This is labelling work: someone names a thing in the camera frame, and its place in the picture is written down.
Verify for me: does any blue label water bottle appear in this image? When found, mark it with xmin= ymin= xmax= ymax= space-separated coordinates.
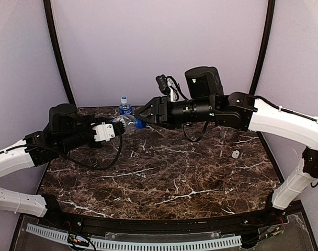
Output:
xmin=119 ymin=96 xmax=133 ymax=115

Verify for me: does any clear bottle white cap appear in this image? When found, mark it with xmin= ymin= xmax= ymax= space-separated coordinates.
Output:
xmin=219 ymin=127 xmax=235 ymax=142

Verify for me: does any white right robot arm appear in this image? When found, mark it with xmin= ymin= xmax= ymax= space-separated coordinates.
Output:
xmin=135 ymin=66 xmax=318 ymax=210

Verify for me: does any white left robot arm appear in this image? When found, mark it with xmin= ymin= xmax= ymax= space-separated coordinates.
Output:
xmin=0 ymin=104 xmax=125 ymax=218

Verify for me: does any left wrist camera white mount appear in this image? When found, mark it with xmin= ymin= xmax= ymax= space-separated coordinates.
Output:
xmin=93 ymin=123 xmax=115 ymax=142

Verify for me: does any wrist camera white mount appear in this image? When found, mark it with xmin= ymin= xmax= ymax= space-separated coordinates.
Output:
xmin=93 ymin=123 xmax=115 ymax=142
xmin=155 ymin=75 xmax=187 ymax=102

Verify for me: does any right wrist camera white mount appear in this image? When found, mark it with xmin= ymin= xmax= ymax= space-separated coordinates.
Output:
xmin=155 ymin=75 xmax=187 ymax=102

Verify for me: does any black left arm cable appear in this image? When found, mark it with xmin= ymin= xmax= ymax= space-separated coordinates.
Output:
xmin=22 ymin=125 xmax=123 ymax=171

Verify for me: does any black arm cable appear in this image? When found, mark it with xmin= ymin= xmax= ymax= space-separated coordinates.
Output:
xmin=22 ymin=125 xmax=123 ymax=171
xmin=182 ymin=121 xmax=209 ymax=143

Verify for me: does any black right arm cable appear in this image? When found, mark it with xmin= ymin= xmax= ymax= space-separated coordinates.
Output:
xmin=182 ymin=121 xmax=209 ymax=143

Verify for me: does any black table edge rail right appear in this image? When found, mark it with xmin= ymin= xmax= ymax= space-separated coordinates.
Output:
xmin=256 ymin=132 xmax=285 ymax=184

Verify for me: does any white slotted cable duct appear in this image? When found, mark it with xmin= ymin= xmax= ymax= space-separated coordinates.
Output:
xmin=26 ymin=223 xmax=242 ymax=250

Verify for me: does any black vertical frame post left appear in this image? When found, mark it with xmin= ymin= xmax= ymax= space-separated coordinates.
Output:
xmin=43 ymin=0 xmax=76 ymax=105

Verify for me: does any black vertical frame post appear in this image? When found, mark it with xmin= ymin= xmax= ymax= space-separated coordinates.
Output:
xmin=249 ymin=0 xmax=276 ymax=95
xmin=43 ymin=0 xmax=76 ymax=105

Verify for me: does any black vertical frame post right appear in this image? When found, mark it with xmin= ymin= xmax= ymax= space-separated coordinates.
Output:
xmin=249 ymin=0 xmax=276 ymax=95

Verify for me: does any black front table rail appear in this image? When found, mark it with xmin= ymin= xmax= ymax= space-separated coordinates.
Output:
xmin=38 ymin=198 xmax=306 ymax=237

